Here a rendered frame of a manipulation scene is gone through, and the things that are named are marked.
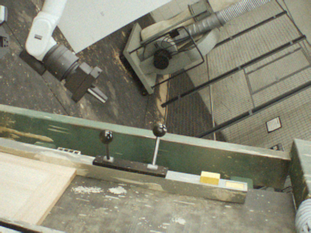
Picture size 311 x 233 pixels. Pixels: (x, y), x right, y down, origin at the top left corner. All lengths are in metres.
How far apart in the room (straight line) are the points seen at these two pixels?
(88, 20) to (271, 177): 3.69
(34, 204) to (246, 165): 0.69
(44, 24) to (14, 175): 0.43
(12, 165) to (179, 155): 0.52
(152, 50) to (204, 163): 5.00
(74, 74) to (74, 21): 3.62
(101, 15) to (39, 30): 3.55
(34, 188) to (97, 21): 3.82
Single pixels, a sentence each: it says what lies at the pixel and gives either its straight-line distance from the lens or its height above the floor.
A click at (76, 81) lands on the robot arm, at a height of 1.36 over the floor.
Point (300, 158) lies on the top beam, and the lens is 1.34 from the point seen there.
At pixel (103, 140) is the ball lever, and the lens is 1.15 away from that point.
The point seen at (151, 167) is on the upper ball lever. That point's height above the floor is 1.47.
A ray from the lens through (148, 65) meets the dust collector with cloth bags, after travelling 6.27.
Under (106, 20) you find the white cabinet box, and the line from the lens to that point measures 4.85.
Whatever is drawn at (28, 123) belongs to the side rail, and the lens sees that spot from 1.55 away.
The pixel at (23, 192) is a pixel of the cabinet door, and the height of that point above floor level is 1.21.
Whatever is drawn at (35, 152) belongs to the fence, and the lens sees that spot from 1.30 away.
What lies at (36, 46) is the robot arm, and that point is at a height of 1.32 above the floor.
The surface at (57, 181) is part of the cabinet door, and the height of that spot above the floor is 1.27.
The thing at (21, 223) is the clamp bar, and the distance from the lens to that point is 0.92.
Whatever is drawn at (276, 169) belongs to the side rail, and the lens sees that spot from 1.46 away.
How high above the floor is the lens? 1.89
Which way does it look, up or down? 17 degrees down
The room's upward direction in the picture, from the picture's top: 64 degrees clockwise
